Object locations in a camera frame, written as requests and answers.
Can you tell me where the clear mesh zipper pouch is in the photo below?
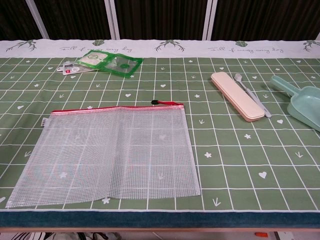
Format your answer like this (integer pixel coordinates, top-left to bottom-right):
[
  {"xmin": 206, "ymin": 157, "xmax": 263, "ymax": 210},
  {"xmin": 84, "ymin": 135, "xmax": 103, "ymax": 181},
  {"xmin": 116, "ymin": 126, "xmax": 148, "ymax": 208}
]
[{"xmin": 5, "ymin": 99, "xmax": 202, "ymax": 209}]

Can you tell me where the beige toothbrush case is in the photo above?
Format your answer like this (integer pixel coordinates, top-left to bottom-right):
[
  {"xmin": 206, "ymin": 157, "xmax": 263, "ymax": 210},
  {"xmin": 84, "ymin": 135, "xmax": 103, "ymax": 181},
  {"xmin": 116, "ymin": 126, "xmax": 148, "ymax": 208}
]
[{"xmin": 210, "ymin": 71, "xmax": 265, "ymax": 123}]

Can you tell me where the grey toothbrush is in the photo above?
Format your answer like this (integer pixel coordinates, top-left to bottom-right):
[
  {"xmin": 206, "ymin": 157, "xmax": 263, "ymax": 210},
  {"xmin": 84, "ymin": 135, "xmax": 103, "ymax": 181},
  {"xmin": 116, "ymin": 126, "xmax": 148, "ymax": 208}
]
[{"xmin": 233, "ymin": 73, "xmax": 272, "ymax": 118}]

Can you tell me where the teal plastic scoop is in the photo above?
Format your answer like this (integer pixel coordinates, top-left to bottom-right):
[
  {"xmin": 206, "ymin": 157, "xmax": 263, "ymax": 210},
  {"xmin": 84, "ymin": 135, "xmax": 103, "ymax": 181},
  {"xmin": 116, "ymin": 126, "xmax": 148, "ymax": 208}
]
[{"xmin": 270, "ymin": 75, "xmax": 320, "ymax": 133}]

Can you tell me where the green bordered transparent package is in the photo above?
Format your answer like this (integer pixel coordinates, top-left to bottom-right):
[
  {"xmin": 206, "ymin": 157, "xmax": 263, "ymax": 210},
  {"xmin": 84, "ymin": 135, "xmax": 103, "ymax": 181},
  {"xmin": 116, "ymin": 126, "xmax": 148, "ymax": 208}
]
[{"xmin": 76, "ymin": 49, "xmax": 144, "ymax": 80}]

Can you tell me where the green grid pattern tablecloth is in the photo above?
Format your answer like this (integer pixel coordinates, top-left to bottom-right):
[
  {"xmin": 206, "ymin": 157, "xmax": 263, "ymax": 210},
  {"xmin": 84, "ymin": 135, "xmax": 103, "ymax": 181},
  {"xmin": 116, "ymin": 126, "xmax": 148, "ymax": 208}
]
[{"xmin": 0, "ymin": 38, "xmax": 320, "ymax": 213}]

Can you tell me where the dark blue underlay cloth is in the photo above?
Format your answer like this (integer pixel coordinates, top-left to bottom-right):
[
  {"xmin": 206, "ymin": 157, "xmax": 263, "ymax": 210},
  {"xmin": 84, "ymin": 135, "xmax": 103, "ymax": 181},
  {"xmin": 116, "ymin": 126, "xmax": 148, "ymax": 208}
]
[{"xmin": 0, "ymin": 211, "xmax": 320, "ymax": 229}]

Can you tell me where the small white card package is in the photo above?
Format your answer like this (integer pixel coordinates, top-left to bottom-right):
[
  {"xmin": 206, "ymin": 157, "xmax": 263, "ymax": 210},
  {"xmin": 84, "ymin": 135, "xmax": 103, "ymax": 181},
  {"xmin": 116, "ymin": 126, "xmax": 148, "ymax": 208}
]
[{"xmin": 56, "ymin": 61, "xmax": 101, "ymax": 76}]

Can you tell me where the white frame post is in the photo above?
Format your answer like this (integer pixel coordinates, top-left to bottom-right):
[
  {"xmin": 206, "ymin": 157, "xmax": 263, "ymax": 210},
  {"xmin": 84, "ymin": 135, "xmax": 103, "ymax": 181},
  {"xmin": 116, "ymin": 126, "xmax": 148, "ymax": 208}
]
[
  {"xmin": 104, "ymin": 0, "xmax": 120, "ymax": 40},
  {"xmin": 26, "ymin": 0, "xmax": 50, "ymax": 40},
  {"xmin": 201, "ymin": 0, "xmax": 218, "ymax": 41}
]

